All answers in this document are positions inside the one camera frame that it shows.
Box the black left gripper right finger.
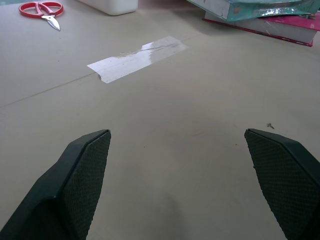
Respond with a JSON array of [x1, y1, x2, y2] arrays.
[[244, 128, 320, 240]]

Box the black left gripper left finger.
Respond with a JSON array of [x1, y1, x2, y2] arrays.
[[0, 129, 112, 240]]

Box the pink covered book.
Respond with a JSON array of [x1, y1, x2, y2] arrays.
[[201, 11, 320, 47]]

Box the teal covered book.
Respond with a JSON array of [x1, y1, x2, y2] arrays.
[[186, 0, 320, 22]]

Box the clear adhesive tape strip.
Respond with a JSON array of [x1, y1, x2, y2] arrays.
[[86, 35, 189, 84]]

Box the white plastic container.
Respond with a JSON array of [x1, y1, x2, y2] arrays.
[[77, 0, 139, 16]]

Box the red handled scissors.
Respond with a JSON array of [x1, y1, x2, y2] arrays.
[[18, 1, 65, 32]]

